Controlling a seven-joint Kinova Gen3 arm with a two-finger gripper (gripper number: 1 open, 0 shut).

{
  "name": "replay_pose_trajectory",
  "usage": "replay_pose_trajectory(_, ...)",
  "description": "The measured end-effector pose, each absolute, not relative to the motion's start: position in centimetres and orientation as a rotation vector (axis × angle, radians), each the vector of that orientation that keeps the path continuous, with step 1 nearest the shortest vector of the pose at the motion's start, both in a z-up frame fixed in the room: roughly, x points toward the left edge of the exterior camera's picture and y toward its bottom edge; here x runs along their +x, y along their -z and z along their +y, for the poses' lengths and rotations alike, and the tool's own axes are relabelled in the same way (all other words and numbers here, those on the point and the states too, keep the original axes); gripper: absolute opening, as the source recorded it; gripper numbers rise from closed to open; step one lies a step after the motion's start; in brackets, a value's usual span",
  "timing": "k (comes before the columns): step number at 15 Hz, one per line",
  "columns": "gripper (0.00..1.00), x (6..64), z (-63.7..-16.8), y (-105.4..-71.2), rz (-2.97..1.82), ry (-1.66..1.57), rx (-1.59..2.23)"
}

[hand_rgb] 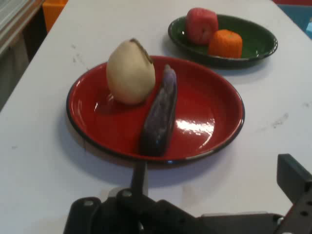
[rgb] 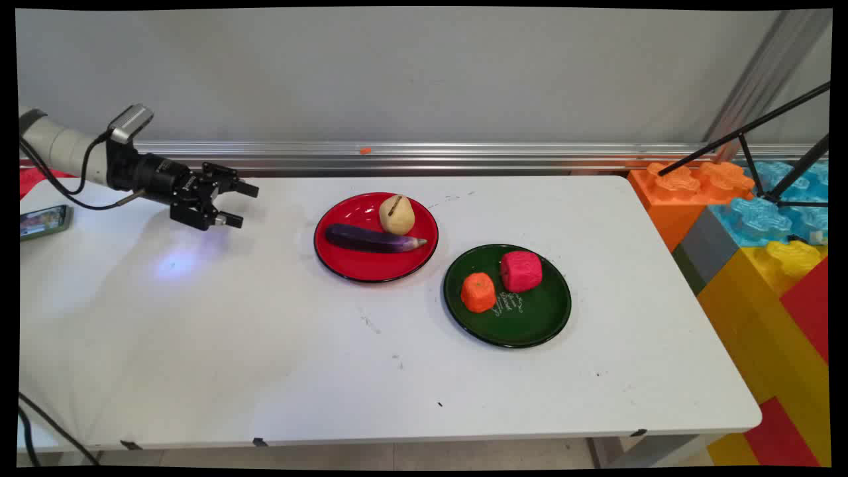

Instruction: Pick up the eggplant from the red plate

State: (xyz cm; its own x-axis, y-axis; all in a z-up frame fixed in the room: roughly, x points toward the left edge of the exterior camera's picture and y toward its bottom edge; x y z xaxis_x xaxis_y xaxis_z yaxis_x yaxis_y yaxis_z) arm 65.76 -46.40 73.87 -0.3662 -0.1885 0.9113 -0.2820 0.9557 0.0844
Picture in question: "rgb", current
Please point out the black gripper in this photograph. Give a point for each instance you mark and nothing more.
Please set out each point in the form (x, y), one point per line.
(151, 174)

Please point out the purple toy eggplant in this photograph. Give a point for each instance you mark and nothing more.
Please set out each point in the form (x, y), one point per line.
(371, 239)

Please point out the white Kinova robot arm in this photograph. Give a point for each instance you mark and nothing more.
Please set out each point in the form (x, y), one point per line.
(63, 147)

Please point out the red round plate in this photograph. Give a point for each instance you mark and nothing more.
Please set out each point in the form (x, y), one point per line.
(371, 260)

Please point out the smartphone in green case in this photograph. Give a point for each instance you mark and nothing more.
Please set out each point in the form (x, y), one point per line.
(44, 221)

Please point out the red cloth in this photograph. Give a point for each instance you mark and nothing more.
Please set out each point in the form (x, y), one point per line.
(40, 179)

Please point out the beige toy potato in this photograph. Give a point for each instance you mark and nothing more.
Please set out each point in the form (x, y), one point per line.
(397, 215)

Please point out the orange toy fruit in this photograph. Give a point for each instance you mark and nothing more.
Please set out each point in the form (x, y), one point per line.
(477, 292)

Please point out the pink-red toy fruit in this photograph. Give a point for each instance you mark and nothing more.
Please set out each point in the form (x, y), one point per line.
(521, 271)

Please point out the dark green round plate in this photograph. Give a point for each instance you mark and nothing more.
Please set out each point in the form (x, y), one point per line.
(530, 317)

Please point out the orange giant building block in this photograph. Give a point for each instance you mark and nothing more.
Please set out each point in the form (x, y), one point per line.
(669, 199)

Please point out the grey giant building block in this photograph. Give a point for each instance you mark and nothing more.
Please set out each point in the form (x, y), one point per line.
(705, 248)

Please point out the grey table leg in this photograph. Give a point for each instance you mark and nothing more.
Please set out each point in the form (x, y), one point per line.
(656, 449)

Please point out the yellow giant building block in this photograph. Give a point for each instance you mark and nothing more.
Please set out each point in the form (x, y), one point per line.
(748, 311)

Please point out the light blue giant building block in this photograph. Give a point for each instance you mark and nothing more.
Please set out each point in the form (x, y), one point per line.
(762, 218)

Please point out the black tripod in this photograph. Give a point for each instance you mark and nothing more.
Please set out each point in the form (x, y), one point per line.
(775, 116)

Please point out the red giant building block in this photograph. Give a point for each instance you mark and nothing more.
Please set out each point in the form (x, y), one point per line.
(811, 308)

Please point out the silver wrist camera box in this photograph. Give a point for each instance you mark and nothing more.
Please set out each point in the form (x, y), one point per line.
(130, 123)

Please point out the horizontal aluminium rail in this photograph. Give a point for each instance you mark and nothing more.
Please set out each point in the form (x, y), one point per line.
(464, 156)

